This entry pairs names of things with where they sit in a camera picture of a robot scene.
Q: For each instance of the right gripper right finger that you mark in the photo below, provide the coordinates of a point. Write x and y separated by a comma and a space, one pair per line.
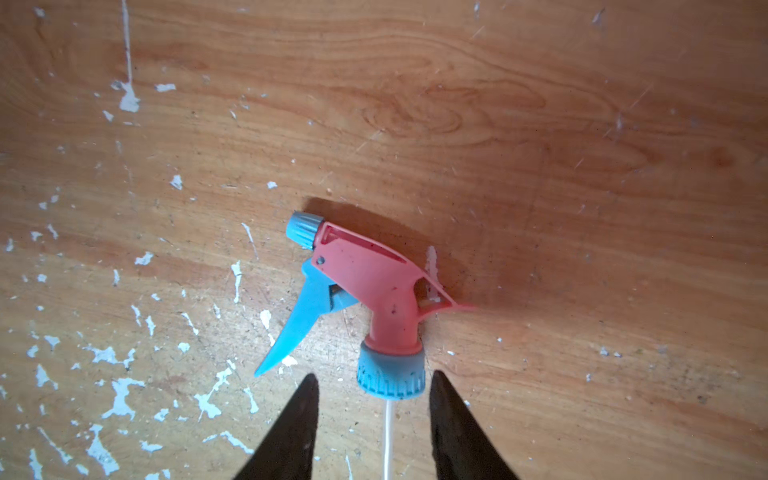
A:
460, 448

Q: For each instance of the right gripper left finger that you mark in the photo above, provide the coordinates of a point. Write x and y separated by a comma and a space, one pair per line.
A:
287, 450

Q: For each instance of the pink blue spray nozzle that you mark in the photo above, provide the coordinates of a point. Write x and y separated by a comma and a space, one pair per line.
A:
347, 268

